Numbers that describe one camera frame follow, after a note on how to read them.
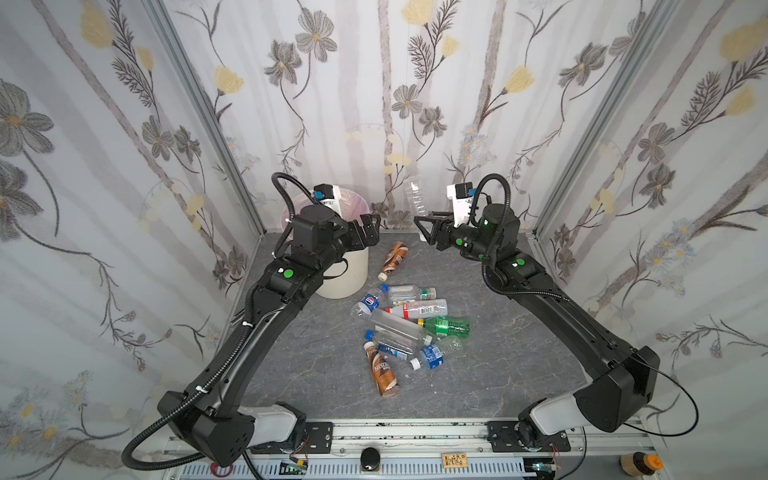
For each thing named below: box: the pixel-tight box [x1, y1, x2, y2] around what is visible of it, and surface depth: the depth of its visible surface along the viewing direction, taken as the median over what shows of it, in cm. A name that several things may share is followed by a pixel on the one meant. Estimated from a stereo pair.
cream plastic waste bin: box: [315, 246, 369, 299], surface depth 101 cm
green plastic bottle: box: [417, 316, 471, 338], surface depth 92 cm
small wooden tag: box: [442, 453, 469, 469], surface depth 72 cm
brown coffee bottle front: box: [363, 341, 400, 397], surface depth 82 cm
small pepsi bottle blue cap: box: [351, 293, 380, 317], surface depth 97 cm
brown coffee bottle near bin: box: [378, 241, 409, 281], surface depth 109 cm
